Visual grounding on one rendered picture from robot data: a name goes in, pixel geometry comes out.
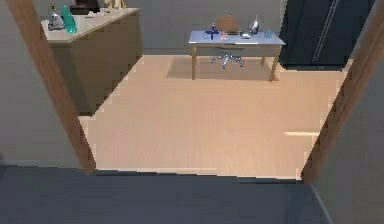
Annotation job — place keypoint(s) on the silver shiny jug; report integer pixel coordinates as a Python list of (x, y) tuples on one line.
[(255, 26)]

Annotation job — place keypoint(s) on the dark brown box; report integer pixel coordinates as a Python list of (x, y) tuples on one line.
[(83, 7)]

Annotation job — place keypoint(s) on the grey small bowl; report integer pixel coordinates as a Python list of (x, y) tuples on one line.
[(245, 34)]

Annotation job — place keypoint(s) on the orange small object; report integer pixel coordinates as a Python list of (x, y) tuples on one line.
[(223, 36)]

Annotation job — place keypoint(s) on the beige wooden cupboard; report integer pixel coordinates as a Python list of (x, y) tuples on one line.
[(96, 56)]

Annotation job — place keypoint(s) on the brown office chair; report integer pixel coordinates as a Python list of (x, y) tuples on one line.
[(227, 24)]

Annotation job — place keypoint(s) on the brown wooden door frame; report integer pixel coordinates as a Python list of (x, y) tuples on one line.
[(50, 76)]

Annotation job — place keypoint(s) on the pale blue top table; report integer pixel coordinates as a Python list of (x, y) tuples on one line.
[(233, 40)]

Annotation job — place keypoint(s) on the black fridge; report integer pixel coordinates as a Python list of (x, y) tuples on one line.
[(320, 30)]

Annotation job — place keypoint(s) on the teal glass bottle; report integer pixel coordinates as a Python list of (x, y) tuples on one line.
[(69, 20)]

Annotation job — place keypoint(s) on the blue cross shaped object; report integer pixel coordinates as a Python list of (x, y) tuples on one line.
[(212, 32)]

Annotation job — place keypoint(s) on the pale blue cup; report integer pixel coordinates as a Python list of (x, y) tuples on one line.
[(268, 33)]

